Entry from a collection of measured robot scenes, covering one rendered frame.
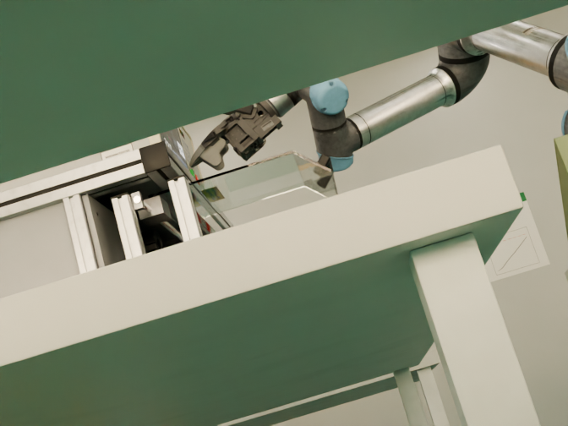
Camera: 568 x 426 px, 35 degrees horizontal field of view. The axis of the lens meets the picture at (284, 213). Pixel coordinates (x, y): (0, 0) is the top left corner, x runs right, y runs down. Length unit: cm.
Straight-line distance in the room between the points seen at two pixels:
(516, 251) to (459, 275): 643
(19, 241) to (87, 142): 126
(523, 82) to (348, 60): 721
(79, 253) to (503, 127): 606
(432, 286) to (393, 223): 6
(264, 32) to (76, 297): 45
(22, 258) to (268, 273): 94
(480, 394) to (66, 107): 46
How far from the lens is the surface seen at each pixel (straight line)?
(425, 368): 322
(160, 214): 159
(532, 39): 186
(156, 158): 150
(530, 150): 732
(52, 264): 153
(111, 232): 161
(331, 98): 182
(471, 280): 68
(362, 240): 64
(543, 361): 704
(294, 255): 65
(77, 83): 26
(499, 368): 67
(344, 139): 190
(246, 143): 190
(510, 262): 709
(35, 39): 23
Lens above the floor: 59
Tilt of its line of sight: 14 degrees up
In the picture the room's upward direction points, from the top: 17 degrees counter-clockwise
